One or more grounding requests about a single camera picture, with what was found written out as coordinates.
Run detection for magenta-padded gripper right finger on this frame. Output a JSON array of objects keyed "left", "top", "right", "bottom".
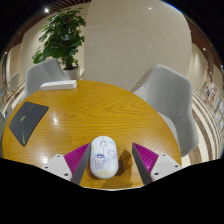
[{"left": 131, "top": 142, "right": 184, "bottom": 186}]

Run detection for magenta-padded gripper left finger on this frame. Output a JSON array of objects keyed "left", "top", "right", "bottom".
[{"left": 40, "top": 143, "right": 92, "bottom": 186}]

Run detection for white cartoon-print computer mouse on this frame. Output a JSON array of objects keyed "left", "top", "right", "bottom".
[{"left": 89, "top": 135, "right": 120, "bottom": 180}]

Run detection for black mouse pad green lines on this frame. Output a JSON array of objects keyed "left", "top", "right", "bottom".
[{"left": 8, "top": 101, "right": 50, "bottom": 147}]

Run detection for light grey shell chair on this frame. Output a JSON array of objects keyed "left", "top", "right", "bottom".
[
  {"left": 130, "top": 64, "right": 200, "bottom": 159},
  {"left": 19, "top": 58, "right": 75, "bottom": 105}
]

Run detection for white plant pot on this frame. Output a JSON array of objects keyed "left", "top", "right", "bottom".
[{"left": 63, "top": 66, "right": 81, "bottom": 81}]

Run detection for distant group of chairs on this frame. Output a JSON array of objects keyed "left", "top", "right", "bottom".
[{"left": 4, "top": 71, "right": 21, "bottom": 98}]

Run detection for large green leafy plant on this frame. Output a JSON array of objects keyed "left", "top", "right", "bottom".
[{"left": 32, "top": 8, "right": 87, "bottom": 71}]

